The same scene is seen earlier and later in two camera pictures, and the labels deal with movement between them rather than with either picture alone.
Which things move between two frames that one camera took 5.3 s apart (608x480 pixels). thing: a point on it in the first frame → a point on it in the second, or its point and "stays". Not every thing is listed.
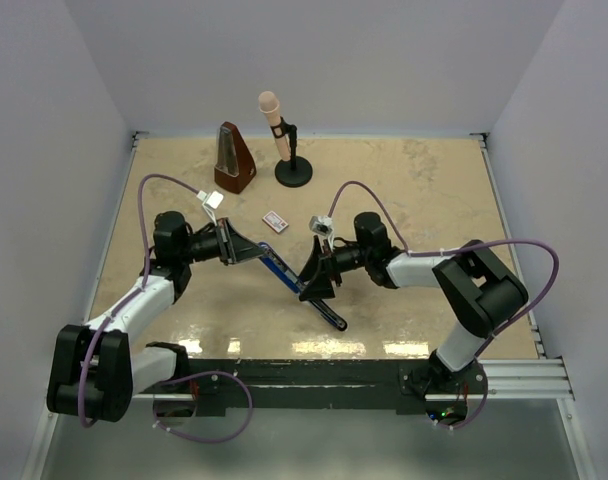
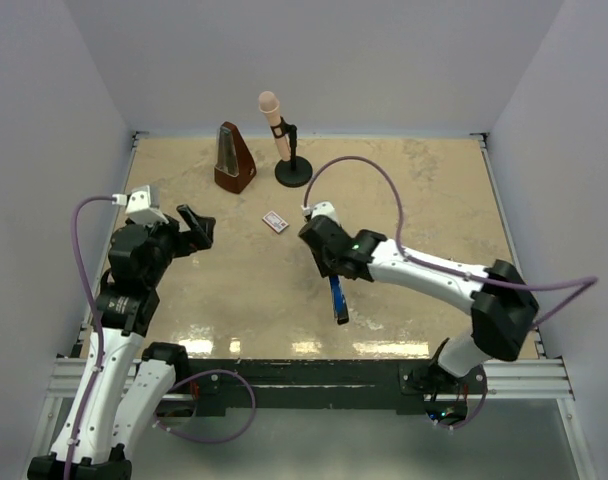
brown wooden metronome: (236, 166) stays
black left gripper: (232, 246) → (189, 241)
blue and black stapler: (290, 278) → (339, 301)
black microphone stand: (297, 171) stays
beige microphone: (269, 104) stays
